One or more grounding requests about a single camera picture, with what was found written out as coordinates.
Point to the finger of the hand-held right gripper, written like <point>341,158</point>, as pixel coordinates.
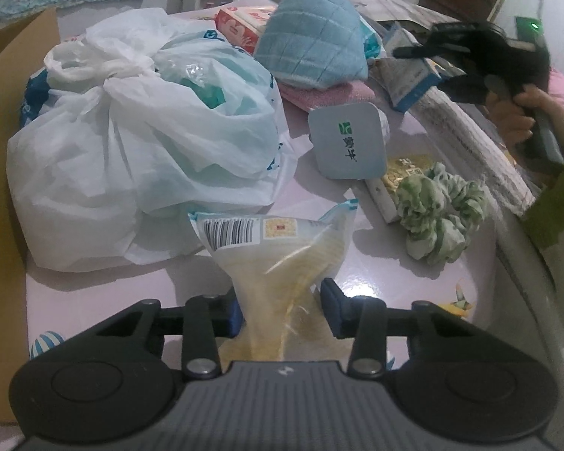
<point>418,49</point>
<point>463,89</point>

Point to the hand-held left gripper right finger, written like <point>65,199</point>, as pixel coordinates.
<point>334,307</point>

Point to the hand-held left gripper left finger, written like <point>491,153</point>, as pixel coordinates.
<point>231,315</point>

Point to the clear packet of yellow grains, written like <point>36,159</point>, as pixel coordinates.
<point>282,263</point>

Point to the translucent blue-print plastic bag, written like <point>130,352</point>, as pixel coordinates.
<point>216,117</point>

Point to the cardboard box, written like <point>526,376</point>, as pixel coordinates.
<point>0,159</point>

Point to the person's right forearm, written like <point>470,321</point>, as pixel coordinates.
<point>561,192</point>

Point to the person's right hand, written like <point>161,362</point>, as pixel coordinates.
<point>512,117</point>

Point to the blue white carton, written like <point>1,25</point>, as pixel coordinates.
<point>411,80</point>

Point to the gold packet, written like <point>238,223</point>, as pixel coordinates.
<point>399,176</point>

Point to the pink towel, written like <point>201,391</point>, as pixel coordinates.
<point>319,96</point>

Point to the light blue towel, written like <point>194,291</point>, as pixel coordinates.
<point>310,33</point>

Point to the green white scrunchie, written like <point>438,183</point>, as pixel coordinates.
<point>432,216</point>

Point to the pink red tissue pack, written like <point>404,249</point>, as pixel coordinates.
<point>239,23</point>

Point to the white tied plastic bag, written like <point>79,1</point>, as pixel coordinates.
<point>75,188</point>

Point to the blue printed bag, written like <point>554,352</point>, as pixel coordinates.
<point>30,98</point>

